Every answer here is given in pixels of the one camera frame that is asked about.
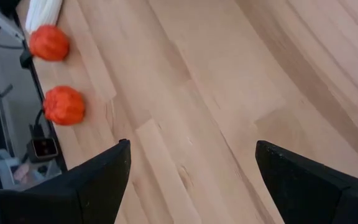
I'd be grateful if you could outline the white leek with green leaves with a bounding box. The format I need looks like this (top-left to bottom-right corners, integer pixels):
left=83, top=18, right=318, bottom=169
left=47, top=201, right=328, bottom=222
left=25, top=0, right=64, bottom=34

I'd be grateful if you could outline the black camera cable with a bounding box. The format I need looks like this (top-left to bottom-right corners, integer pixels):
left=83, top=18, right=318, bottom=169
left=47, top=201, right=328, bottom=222
left=29, top=108, right=48, bottom=139

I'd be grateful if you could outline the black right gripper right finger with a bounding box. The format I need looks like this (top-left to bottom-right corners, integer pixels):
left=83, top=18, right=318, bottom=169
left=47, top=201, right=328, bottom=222
left=255, top=140, right=358, bottom=224

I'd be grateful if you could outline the red-orange bell pepper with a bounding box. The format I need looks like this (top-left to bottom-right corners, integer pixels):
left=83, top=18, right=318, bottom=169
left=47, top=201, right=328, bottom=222
left=42, top=85, right=86, bottom=127

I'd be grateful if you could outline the small table-level camera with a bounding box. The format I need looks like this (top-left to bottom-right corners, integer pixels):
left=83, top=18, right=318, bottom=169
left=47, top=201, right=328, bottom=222
left=26, top=136, right=59, bottom=163

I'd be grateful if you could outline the red-orange tomato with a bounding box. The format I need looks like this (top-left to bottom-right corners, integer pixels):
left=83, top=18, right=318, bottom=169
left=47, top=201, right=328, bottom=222
left=29, top=24, right=71, bottom=62

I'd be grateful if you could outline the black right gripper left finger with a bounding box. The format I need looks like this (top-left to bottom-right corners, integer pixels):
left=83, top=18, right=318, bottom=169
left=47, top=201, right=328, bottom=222
left=0, top=139, right=132, bottom=224

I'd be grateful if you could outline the black table frame rail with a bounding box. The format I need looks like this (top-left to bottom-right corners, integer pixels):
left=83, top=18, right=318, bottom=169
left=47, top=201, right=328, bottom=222
left=19, top=37, right=68, bottom=172

